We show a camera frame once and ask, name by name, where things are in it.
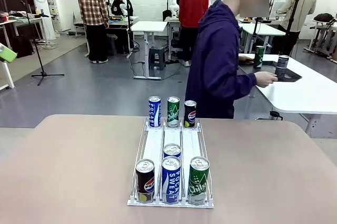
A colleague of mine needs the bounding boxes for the black Pepsi can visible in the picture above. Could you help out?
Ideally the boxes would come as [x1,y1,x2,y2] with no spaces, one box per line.
[275,55,290,79]
[184,100,197,128]
[135,159,156,203]

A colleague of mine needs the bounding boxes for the dark plastic stool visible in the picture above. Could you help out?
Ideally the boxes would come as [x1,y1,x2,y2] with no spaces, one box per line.
[106,34,118,56]
[148,46,166,71]

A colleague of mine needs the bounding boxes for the person's right hand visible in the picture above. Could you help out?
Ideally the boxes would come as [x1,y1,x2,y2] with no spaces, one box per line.
[254,71,279,88]

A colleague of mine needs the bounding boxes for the seated person in black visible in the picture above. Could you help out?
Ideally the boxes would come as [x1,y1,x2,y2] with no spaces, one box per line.
[111,0,134,16]

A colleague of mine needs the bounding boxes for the white wire can dispenser rack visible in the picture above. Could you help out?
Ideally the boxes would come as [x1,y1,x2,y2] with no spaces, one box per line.
[127,117,215,209]

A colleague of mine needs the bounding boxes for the black microphone stand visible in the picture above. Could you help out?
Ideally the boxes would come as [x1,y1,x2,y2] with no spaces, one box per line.
[21,0,65,86]

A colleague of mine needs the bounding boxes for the black plastic serving tray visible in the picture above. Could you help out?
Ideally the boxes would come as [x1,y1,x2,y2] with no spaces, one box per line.
[238,60,303,83]

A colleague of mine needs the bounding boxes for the black camera tripod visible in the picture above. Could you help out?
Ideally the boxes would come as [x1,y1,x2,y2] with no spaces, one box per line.
[123,0,134,59]
[247,17,265,53]
[279,0,303,56]

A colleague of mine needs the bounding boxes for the person in plaid shirt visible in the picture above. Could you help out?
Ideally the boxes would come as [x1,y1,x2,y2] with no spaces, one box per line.
[77,0,110,64]

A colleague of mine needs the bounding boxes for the large white table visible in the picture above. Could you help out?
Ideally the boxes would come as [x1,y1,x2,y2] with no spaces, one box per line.
[228,53,337,138]

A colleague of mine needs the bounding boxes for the person in red hoodie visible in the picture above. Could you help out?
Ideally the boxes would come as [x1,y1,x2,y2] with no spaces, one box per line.
[178,0,209,67]

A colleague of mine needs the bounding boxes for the green box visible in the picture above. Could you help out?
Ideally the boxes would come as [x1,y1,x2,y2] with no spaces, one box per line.
[0,42,18,63]

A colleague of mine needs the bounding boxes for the white table leg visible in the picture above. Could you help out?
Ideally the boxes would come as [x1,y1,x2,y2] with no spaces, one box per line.
[0,60,16,91]

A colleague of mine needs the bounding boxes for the blue Pocari Sweat can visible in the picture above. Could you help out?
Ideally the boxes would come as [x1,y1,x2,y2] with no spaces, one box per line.
[148,95,162,128]
[161,156,182,204]
[163,143,182,159]

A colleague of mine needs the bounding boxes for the green Chilsung cider can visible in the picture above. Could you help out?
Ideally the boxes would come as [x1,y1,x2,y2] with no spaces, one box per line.
[166,96,180,128]
[253,45,265,69]
[187,156,210,206]

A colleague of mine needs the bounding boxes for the white height adjustable desk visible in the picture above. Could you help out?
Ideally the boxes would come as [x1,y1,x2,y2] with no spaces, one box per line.
[131,21,169,80]

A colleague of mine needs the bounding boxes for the person in beige jacket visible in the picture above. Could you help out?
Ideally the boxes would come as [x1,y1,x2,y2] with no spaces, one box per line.
[276,0,318,56]

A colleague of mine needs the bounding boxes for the person in purple jacket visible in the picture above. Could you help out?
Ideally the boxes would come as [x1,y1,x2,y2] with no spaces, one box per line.
[185,0,282,119]

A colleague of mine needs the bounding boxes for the cluttered white desk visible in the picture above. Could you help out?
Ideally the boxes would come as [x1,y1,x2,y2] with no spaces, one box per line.
[7,10,51,45]

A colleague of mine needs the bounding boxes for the grey workbench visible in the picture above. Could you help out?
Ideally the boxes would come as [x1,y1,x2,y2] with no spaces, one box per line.
[73,15,139,57]

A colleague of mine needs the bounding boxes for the black bag on desk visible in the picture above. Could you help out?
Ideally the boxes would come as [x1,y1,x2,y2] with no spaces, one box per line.
[313,12,335,22]

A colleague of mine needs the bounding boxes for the person's left hand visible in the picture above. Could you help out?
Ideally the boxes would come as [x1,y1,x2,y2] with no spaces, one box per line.
[238,55,255,65]

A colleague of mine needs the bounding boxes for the person's right forearm purple sleeve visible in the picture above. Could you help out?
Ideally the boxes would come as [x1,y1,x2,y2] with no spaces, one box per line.
[231,72,257,98]

